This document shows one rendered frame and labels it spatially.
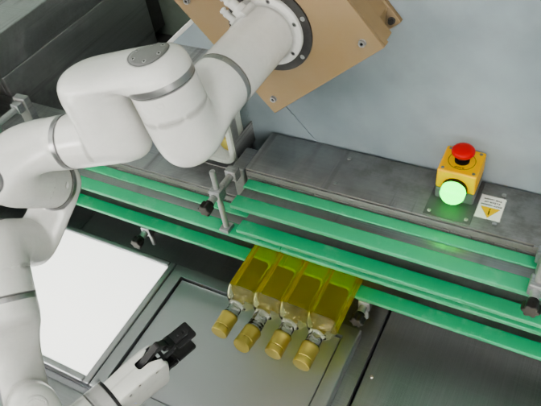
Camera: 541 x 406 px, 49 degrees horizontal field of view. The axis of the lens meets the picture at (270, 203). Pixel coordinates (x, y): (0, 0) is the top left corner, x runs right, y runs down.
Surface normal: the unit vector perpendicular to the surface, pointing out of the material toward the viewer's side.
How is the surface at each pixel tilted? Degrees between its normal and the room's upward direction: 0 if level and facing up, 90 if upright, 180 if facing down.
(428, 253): 90
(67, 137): 42
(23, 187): 69
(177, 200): 90
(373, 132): 0
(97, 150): 8
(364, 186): 90
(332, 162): 90
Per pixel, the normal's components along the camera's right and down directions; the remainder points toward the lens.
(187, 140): 0.26, 0.55
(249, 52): 0.53, -0.32
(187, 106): 0.61, 0.35
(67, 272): -0.12, -0.69
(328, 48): -0.46, 0.68
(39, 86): 0.88, 0.25
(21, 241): 0.94, -0.24
